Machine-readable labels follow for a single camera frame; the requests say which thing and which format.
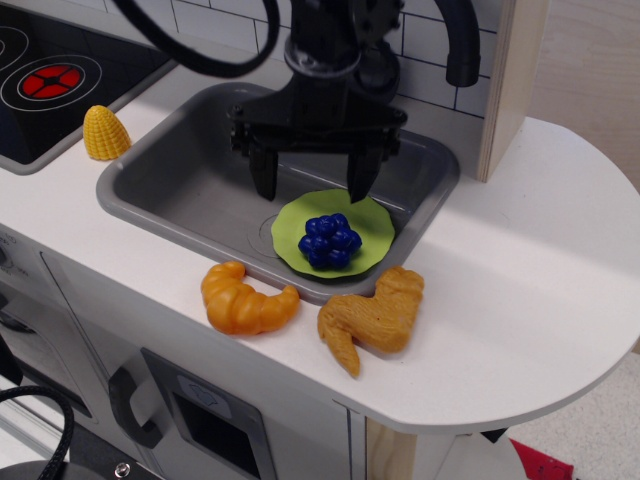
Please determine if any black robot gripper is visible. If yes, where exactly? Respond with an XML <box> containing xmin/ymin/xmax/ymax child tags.
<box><xmin>229</xmin><ymin>1</ymin><xmax>407</xmax><ymax>203</ymax></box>

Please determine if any blue toy blueberries cluster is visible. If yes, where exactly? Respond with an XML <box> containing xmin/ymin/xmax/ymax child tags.
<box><xmin>298</xmin><ymin>213</ymin><xmax>363</xmax><ymax>270</ymax></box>

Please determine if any green toy plate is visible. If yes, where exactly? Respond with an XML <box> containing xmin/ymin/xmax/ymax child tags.
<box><xmin>271</xmin><ymin>189</ymin><xmax>395</xmax><ymax>279</ymax></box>

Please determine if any grey toy sink basin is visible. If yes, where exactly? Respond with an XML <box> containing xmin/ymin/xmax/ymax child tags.
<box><xmin>96</xmin><ymin>83</ymin><xmax>460</xmax><ymax>304</ymax></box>

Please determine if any orange toy croissant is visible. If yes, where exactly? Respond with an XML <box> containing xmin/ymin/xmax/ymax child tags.
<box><xmin>201</xmin><ymin>261</ymin><xmax>300</xmax><ymax>336</ymax></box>

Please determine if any toy fried chicken wing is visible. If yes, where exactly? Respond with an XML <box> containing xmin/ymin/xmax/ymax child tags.
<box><xmin>317</xmin><ymin>266</ymin><xmax>424</xmax><ymax>378</ymax></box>

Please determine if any black toy faucet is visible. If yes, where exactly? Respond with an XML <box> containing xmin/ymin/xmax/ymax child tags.
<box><xmin>359</xmin><ymin>0</ymin><xmax>482</xmax><ymax>101</ymax></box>

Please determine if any yellow toy corn piece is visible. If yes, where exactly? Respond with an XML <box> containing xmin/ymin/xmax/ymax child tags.
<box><xmin>83</xmin><ymin>105</ymin><xmax>132</xmax><ymax>161</ymax></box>

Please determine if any black toy stovetop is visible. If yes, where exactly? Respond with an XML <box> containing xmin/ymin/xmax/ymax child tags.
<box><xmin>1</xmin><ymin>4</ymin><xmax>176</xmax><ymax>175</ymax></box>

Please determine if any red cloth on floor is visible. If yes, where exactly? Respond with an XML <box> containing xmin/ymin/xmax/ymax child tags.
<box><xmin>511</xmin><ymin>439</ymin><xmax>574</xmax><ymax>480</ymax></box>

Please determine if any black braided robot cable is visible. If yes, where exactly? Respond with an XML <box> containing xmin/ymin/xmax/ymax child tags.
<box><xmin>112</xmin><ymin>0</ymin><xmax>281</xmax><ymax>79</ymax></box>

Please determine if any wooden kitchen side post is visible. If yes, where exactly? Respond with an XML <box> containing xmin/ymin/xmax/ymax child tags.
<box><xmin>476</xmin><ymin>0</ymin><xmax>550</xmax><ymax>182</ymax></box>

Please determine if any dark grey oven door handle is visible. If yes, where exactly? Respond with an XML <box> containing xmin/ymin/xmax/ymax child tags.
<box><xmin>108</xmin><ymin>367</ymin><xmax>162</xmax><ymax>449</ymax></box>

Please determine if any black cable lower left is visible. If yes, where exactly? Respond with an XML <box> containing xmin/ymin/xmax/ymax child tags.
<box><xmin>0</xmin><ymin>385</ymin><xmax>76</xmax><ymax>480</ymax></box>

